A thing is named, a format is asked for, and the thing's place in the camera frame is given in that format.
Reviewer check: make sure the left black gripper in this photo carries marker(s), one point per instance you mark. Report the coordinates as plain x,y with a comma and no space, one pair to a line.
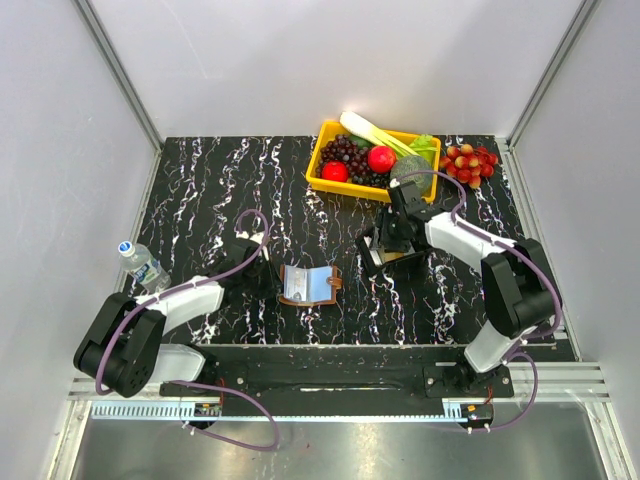
271,289

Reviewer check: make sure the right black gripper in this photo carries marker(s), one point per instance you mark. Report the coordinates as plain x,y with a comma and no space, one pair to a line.
390,244

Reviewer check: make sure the black card box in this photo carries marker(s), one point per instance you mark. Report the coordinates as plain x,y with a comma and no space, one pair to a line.
376,259

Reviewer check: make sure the brown leather card holder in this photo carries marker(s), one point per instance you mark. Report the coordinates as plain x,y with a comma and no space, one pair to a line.
323,285

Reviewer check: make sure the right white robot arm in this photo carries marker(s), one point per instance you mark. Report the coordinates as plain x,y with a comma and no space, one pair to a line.
519,293

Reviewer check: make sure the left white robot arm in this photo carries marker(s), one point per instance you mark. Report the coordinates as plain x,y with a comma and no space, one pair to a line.
123,349

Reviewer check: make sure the green netted melon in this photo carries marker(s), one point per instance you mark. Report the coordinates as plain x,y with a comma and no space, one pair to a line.
412,168

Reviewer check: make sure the red apple back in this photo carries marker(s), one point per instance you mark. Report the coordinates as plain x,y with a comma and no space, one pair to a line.
381,159

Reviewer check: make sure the red apple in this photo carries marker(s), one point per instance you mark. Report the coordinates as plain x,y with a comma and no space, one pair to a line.
381,159
335,171

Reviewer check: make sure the red apple front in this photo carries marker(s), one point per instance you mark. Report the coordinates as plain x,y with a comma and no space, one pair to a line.
335,171

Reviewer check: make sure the red cherry cluster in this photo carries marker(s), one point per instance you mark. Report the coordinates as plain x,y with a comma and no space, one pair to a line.
469,165

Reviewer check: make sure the green cucumber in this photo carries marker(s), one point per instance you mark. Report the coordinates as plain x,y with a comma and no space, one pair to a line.
360,142

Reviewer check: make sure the dark purple grape bunch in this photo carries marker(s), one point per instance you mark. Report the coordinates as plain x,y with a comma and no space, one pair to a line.
355,159

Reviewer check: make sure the white green leek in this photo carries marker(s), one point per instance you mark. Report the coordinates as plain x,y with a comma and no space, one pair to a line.
358,126

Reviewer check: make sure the clear plastic water bottle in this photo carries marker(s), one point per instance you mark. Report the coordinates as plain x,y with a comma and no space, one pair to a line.
138,262

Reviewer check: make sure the yellow plastic basket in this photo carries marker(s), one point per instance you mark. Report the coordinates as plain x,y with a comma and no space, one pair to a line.
329,130

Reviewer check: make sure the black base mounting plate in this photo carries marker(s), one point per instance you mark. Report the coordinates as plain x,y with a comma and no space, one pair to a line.
427,371

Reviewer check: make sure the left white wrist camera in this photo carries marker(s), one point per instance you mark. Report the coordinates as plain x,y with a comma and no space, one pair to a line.
250,242

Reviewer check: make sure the aluminium frame rail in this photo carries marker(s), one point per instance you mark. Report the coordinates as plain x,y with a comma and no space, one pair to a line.
544,382

